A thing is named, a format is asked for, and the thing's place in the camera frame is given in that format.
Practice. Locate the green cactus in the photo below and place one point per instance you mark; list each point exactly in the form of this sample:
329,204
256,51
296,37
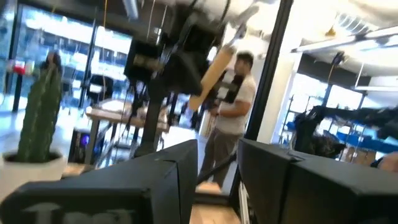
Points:
40,118

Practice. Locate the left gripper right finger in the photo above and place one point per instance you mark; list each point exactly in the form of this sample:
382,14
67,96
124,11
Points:
311,193

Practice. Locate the black computer tower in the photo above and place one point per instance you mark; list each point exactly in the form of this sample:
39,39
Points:
79,146

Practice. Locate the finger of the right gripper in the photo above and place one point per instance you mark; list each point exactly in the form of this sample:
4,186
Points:
186,74

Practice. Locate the person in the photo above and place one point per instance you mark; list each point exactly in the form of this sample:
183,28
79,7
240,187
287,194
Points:
233,118

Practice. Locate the person's hand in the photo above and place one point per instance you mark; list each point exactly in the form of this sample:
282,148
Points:
390,163

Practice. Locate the wooden work table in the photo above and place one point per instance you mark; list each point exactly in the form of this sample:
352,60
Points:
105,115

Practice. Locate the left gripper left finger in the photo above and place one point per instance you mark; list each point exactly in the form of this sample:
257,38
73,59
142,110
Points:
93,193

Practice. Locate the white plant pot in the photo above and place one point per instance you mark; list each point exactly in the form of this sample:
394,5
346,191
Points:
28,174

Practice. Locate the blue shelving rack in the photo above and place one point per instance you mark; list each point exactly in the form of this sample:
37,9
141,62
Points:
357,141

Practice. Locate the white room column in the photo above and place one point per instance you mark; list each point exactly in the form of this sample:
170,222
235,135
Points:
276,109

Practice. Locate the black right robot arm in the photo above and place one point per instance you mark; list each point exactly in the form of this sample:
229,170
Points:
152,124

